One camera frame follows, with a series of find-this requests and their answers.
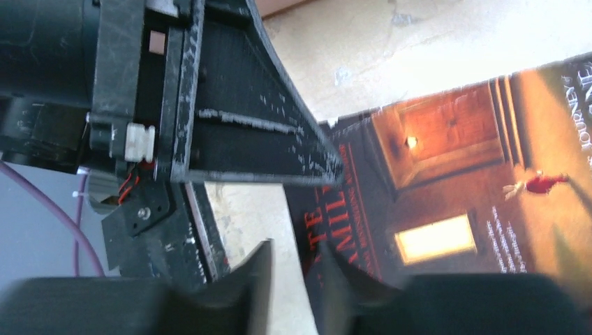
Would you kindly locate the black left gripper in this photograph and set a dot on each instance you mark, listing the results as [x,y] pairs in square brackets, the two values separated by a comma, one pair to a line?
[84,58]

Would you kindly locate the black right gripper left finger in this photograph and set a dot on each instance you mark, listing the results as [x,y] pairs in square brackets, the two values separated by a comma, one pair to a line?
[236,304]

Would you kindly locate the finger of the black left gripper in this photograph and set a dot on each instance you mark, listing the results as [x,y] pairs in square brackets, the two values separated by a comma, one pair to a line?
[239,116]

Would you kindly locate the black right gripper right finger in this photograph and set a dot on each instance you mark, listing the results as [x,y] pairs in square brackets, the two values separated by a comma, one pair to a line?
[493,303]

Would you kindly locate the dark brown book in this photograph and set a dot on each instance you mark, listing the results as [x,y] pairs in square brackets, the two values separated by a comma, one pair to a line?
[493,177]

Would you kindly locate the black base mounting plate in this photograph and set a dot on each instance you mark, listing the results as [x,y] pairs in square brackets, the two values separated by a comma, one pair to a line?
[167,231]

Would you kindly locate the pink translucent plastic storage box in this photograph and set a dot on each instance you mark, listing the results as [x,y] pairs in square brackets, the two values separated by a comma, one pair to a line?
[272,7]

